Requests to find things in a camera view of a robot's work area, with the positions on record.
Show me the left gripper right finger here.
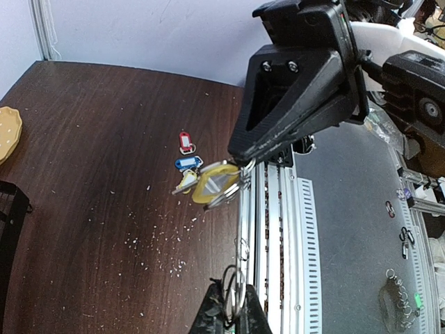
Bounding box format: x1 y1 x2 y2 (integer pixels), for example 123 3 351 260
236 285 272 334

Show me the yellow dotted plate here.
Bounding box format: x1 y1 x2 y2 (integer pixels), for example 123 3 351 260
0 106 23 164

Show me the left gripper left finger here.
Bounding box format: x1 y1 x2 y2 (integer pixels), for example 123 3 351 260
188 278 239 334

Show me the grey perforated keyring disc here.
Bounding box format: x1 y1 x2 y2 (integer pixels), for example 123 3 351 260
227 159 256 319

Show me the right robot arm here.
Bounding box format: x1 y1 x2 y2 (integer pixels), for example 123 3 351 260
228 1 444 166

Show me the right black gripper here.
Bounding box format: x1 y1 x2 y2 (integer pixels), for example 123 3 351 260
228 1 368 164

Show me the yellow key tag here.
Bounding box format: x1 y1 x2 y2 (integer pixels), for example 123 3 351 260
172 169 200 195
192 160 240 205

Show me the right aluminium frame post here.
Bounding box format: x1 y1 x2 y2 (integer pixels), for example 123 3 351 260
29 0 62 61

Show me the blue key tag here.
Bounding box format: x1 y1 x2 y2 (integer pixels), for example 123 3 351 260
175 156 204 171

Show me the red key tag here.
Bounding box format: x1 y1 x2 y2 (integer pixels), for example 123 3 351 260
179 132 196 155

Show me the black wire dish rack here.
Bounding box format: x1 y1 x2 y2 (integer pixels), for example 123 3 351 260
1 181 33 317

